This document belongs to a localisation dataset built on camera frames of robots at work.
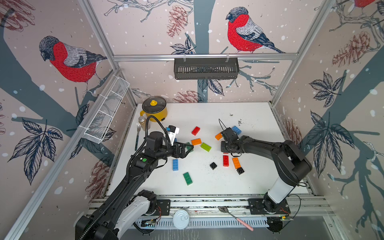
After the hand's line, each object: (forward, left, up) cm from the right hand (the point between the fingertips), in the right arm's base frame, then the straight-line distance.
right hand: (223, 145), depth 96 cm
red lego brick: (-11, 0, 0) cm, 11 cm away
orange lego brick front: (-12, -7, +1) cm, 14 cm away
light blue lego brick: (+13, -10, 0) cm, 16 cm away
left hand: (-11, +21, +21) cm, 32 cm away
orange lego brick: (+2, +18, 0) cm, 18 cm away
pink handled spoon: (-35, +2, -2) cm, 36 cm away
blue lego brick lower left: (-14, +30, 0) cm, 33 cm away
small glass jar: (+12, +55, +10) cm, 57 cm away
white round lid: (-41, +23, +5) cm, 47 cm away
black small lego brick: (-14, +8, +1) cm, 16 cm away
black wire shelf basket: (+46, +13, +29) cm, 55 cm away
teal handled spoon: (+12, +60, +1) cm, 61 cm away
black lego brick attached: (-17, -8, +1) cm, 18 cm away
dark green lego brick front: (-22, +22, +1) cm, 31 cm away
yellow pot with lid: (+23, +48, +12) cm, 55 cm away
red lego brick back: (+11, +19, 0) cm, 22 cm away
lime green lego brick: (-2, +12, 0) cm, 12 cm away
